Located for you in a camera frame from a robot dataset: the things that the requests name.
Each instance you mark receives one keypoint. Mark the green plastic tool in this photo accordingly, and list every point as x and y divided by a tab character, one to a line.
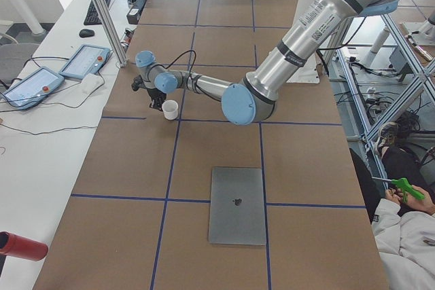
404	186

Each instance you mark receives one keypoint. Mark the near teach pendant tablet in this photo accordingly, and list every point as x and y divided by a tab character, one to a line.
30	91

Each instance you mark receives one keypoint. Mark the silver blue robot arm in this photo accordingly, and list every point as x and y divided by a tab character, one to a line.
254	98

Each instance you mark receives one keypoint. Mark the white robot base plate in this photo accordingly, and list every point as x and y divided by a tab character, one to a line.
306	74

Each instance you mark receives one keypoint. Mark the far teach pendant tablet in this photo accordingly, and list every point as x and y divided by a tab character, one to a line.
88	59

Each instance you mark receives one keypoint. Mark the white plastic cup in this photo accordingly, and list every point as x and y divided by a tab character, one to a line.
170	109

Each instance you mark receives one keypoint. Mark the seated person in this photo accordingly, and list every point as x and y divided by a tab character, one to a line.
403	226

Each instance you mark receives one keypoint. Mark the grey closed laptop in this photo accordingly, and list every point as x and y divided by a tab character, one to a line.
237	206

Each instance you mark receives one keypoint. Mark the red cylinder bottle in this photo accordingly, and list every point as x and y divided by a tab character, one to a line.
25	248

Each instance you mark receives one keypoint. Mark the white cloth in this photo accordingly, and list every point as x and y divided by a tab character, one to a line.
90	83

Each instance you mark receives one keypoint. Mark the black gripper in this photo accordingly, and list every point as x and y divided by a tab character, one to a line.
154	94

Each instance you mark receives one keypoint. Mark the black computer mouse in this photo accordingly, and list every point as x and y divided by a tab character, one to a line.
85	33

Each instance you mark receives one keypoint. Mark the teach pendant tablet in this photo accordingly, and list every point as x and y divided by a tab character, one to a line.
88	59
30	91

